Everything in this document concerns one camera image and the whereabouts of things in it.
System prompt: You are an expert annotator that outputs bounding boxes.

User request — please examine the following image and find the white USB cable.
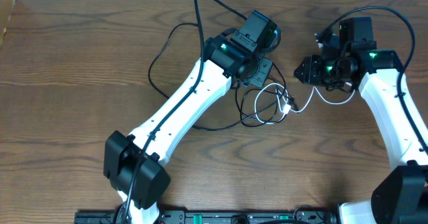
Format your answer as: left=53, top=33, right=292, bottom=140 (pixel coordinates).
left=253, top=82, right=356, bottom=125

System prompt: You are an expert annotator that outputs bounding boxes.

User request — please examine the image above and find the black USB cable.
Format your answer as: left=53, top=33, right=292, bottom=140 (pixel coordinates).
left=147, top=22, right=298, bottom=132

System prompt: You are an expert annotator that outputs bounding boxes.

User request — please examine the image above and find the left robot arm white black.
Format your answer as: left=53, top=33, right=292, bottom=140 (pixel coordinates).
left=104, top=11, right=281, bottom=223

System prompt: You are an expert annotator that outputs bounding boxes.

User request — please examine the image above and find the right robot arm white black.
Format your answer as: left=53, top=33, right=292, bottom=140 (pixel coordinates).
left=294, top=17, right=427, bottom=223

